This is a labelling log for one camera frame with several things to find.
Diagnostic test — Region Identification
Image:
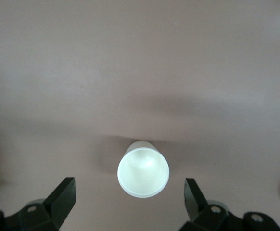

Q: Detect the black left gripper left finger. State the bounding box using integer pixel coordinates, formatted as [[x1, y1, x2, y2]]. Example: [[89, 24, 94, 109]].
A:
[[4, 177, 77, 231]]

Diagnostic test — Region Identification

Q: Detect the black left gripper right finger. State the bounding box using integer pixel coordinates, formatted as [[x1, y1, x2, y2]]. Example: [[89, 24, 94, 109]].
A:
[[178, 178, 245, 231]]

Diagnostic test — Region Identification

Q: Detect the brown table mat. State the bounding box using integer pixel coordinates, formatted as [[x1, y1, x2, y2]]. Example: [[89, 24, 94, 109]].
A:
[[0, 0, 280, 231]]

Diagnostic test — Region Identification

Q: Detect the white plastic cup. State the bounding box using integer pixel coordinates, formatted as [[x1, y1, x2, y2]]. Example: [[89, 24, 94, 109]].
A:
[[117, 141, 170, 198]]

